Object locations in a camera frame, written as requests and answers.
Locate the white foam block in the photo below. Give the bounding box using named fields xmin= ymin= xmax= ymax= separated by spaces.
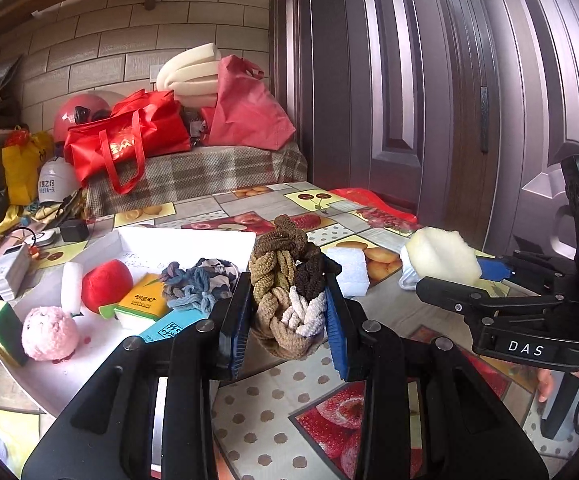
xmin=60 ymin=261 xmax=83 ymax=316

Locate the red plush apple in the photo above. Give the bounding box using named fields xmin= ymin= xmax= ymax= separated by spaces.
xmin=82 ymin=259 xmax=134 ymax=320

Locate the teal tissue pack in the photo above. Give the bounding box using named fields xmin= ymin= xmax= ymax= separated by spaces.
xmin=140 ymin=309 xmax=208 ymax=344

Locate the white wireless charger pad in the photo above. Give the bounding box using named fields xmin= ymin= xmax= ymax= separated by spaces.
xmin=24 ymin=229 xmax=58 ymax=247

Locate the yellow gift bag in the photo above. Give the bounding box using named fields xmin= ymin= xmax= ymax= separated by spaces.
xmin=1 ymin=128 xmax=54 ymax=206

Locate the black charger block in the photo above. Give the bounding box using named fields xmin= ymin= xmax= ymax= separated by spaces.
xmin=59 ymin=219 xmax=90 ymax=243

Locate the fruit pattern tablecloth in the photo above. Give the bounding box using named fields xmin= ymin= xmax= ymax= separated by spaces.
xmin=0 ymin=181 xmax=579 ymax=480

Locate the pink helmet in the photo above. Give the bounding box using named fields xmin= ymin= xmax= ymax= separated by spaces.
xmin=53 ymin=92 xmax=111 ymax=143

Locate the plaid covered bench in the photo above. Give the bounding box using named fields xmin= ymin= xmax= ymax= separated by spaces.
xmin=85 ymin=142 xmax=308 ymax=218

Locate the white helmet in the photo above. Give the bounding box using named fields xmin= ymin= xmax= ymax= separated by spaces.
xmin=38 ymin=157 xmax=80 ymax=204

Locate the white power bank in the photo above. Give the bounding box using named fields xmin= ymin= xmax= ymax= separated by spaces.
xmin=0 ymin=243 xmax=31 ymax=301

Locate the yellow green sponge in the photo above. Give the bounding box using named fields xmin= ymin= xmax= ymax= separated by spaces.
xmin=0 ymin=300 xmax=28 ymax=367

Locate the cream yellow sponge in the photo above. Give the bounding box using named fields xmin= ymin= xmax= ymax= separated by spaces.
xmin=405 ymin=226 xmax=483 ymax=286

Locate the braided brown rope knot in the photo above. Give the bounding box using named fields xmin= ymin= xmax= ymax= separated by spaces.
xmin=248 ymin=214 xmax=341 ymax=360

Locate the pink fluffy plush toy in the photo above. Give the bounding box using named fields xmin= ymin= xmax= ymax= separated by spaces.
xmin=21 ymin=307 xmax=80 ymax=362

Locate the cream foam sheets stack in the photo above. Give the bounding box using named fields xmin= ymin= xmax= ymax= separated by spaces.
xmin=156 ymin=42 xmax=222 ymax=110

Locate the dark purple door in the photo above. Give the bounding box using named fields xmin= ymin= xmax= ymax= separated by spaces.
xmin=270 ymin=0 xmax=579 ymax=257

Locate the white cardboard box tray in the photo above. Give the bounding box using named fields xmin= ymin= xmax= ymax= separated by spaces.
xmin=0 ymin=226 xmax=256 ymax=416

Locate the red plastic bag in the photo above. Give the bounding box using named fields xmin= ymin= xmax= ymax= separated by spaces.
xmin=200 ymin=55 xmax=296 ymax=151

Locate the red tote bag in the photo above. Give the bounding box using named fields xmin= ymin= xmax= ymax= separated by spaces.
xmin=64 ymin=90 xmax=192 ymax=195

